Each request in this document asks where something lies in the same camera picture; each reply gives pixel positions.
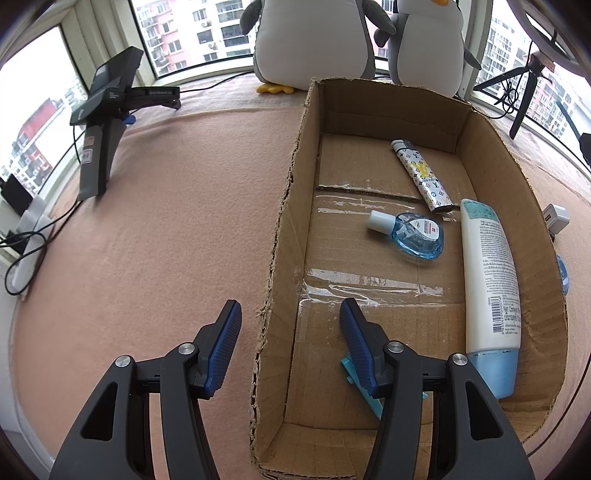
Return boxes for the white ring light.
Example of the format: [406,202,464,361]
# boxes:
[505,0,583,65]

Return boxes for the small clear blue bottle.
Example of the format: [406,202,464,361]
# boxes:
[368,210,445,261]

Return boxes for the black device on stand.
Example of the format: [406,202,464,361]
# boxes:
[69,46,182,202]

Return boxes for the pink blanket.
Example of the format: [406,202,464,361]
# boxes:
[9,88,591,480]

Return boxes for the white window frame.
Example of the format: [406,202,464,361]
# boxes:
[0,0,591,153]

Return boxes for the black power adapter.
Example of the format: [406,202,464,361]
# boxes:
[0,178,34,217]

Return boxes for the pink plaid cloth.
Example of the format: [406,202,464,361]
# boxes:
[129,69,591,195]

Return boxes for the large penguin plush toy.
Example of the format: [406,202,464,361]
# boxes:
[240,0,398,95]

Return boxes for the white power strip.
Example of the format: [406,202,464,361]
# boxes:
[6,198,52,296]

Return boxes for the teal plastic clip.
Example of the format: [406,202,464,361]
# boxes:
[341,355,384,420]

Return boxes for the small penguin plush toy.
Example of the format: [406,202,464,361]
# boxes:
[374,0,482,99]

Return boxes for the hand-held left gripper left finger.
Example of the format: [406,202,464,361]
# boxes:
[48,299,243,480]

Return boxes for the cardboard box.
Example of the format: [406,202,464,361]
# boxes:
[249,78,568,478]

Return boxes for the white wall charger plug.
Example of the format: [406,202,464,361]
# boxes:
[544,204,571,234]

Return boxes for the white patterned lighter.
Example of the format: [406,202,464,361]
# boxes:
[391,140,455,213]

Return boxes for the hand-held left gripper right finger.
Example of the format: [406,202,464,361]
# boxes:
[339,298,536,480]

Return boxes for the black tripod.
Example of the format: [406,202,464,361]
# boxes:
[473,51,559,139]

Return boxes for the white lotion tube blue cap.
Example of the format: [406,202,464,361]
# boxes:
[460,198,522,398]

